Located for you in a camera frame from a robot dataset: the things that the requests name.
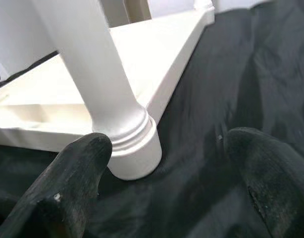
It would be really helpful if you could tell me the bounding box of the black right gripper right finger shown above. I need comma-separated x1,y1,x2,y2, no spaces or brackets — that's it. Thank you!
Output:
225,127,304,238

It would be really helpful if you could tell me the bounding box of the white plastic table top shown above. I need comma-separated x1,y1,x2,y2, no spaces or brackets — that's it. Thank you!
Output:
0,4,216,182

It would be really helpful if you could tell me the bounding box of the white plastic table leg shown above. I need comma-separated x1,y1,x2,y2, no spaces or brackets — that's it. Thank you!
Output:
32,0,153,151
193,0,215,12

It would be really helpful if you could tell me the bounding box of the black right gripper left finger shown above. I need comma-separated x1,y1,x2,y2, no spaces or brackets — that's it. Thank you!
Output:
0,132,113,238

